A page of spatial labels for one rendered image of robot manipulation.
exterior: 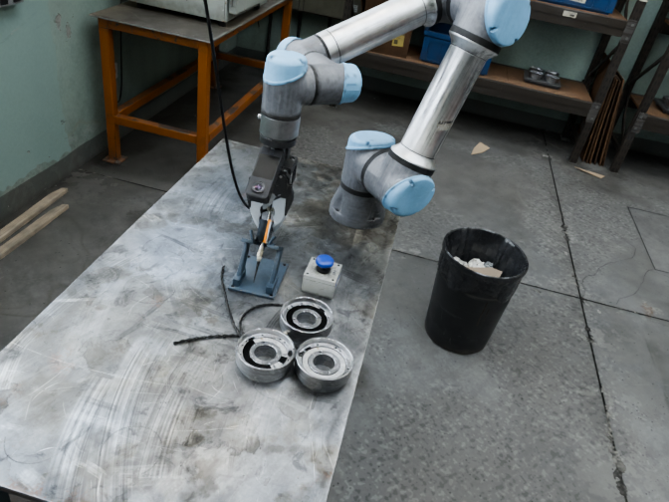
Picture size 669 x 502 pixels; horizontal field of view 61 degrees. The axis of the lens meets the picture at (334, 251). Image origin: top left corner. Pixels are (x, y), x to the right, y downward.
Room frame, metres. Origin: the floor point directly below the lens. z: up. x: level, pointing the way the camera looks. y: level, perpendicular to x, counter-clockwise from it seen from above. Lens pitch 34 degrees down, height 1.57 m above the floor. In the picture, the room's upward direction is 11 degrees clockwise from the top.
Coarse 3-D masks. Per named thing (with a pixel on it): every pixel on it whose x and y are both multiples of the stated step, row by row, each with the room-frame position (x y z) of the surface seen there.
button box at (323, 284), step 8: (312, 264) 0.99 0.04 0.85; (336, 264) 1.01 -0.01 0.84; (312, 272) 0.96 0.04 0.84; (320, 272) 0.97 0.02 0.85; (328, 272) 0.97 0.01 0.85; (336, 272) 0.98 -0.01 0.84; (304, 280) 0.95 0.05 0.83; (312, 280) 0.95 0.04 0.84; (320, 280) 0.95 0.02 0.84; (328, 280) 0.95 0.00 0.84; (336, 280) 0.97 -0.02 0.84; (304, 288) 0.95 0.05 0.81; (312, 288) 0.95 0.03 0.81; (320, 288) 0.95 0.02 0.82; (328, 288) 0.94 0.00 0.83; (328, 296) 0.94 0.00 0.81
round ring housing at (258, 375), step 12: (252, 336) 0.76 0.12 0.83; (264, 336) 0.76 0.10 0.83; (276, 336) 0.77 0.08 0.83; (240, 348) 0.72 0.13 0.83; (252, 348) 0.73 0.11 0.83; (264, 348) 0.74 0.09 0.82; (276, 348) 0.74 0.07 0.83; (288, 348) 0.75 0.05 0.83; (240, 360) 0.69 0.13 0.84; (276, 360) 0.71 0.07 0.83; (252, 372) 0.67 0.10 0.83; (264, 372) 0.67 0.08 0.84; (276, 372) 0.68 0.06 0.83; (288, 372) 0.70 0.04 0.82
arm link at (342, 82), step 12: (312, 60) 1.10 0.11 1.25; (324, 60) 1.09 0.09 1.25; (324, 72) 1.04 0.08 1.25; (336, 72) 1.06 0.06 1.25; (348, 72) 1.07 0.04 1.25; (324, 84) 1.03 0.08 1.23; (336, 84) 1.04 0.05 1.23; (348, 84) 1.06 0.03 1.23; (360, 84) 1.08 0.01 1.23; (324, 96) 1.03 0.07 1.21; (336, 96) 1.04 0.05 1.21; (348, 96) 1.06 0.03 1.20
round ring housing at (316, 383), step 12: (300, 348) 0.74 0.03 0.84; (312, 348) 0.76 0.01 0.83; (336, 348) 0.77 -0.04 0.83; (300, 360) 0.72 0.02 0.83; (312, 360) 0.73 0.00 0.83; (324, 360) 0.75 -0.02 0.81; (336, 360) 0.74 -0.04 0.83; (348, 360) 0.74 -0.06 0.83; (300, 372) 0.69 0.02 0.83; (324, 372) 0.70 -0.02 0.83; (336, 372) 0.71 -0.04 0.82; (348, 372) 0.70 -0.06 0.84; (312, 384) 0.68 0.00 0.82; (324, 384) 0.68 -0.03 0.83; (336, 384) 0.68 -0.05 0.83
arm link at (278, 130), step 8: (264, 120) 0.99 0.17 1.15; (272, 120) 0.98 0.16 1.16; (296, 120) 1.04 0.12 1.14; (264, 128) 0.99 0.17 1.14; (272, 128) 0.98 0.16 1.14; (280, 128) 0.98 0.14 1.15; (288, 128) 0.99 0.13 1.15; (296, 128) 1.00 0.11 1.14; (272, 136) 0.98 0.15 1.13; (280, 136) 0.98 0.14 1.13; (288, 136) 0.99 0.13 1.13; (296, 136) 1.00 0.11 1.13
